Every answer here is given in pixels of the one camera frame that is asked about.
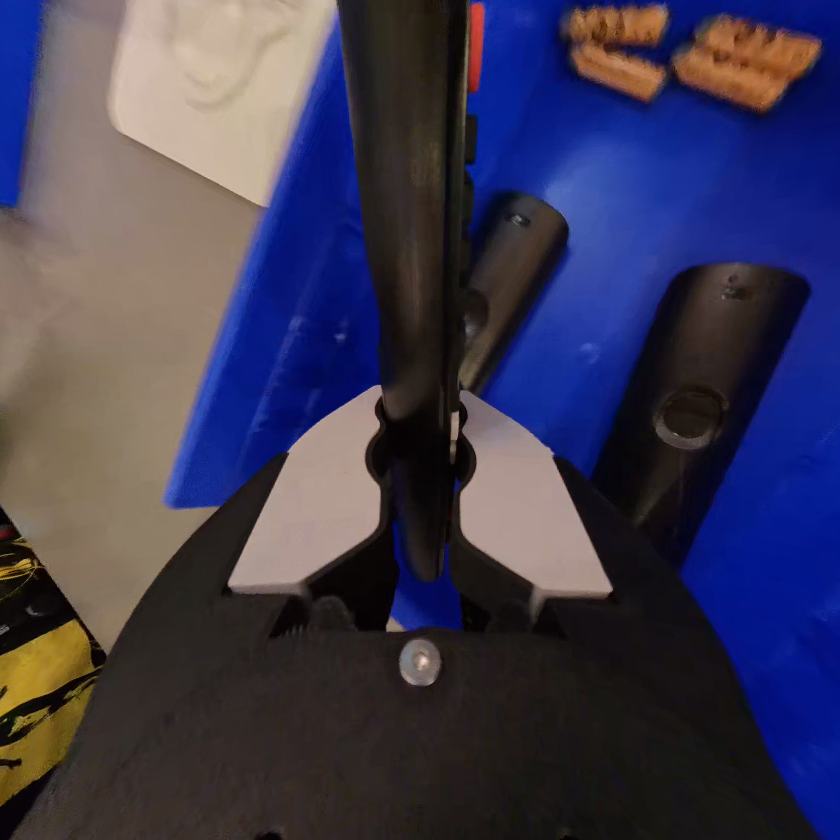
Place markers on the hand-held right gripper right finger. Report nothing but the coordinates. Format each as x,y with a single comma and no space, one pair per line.
525,512

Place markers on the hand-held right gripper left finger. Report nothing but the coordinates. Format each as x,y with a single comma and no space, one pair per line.
308,512

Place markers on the black remote control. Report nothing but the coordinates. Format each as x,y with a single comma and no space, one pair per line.
518,275
741,328
407,197

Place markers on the blue plastic bin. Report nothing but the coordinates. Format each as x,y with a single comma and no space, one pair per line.
623,197

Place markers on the grey desk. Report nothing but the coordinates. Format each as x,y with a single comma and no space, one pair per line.
131,328

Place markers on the yellow black patterned pants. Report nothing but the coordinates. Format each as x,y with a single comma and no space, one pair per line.
39,669

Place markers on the orange AAA battery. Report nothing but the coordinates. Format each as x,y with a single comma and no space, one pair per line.
761,46
728,85
620,72
617,26

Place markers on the blue panel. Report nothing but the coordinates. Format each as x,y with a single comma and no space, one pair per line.
19,98

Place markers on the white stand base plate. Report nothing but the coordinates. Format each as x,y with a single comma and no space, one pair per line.
262,131

